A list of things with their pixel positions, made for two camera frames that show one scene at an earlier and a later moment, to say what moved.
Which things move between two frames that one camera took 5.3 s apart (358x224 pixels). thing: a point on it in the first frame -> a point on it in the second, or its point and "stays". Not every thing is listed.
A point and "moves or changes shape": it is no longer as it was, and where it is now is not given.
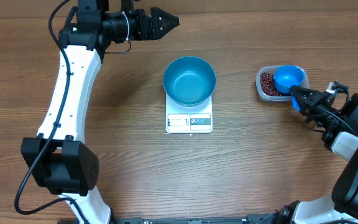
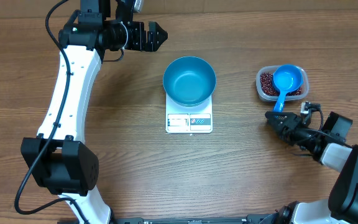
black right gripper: [314, 98] -> [289, 125]
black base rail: [250, 219] stays
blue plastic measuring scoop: [286, 76] moves or changes shape
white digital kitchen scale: [184, 119] stays
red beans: [268, 85] stays
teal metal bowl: [189, 81] stays
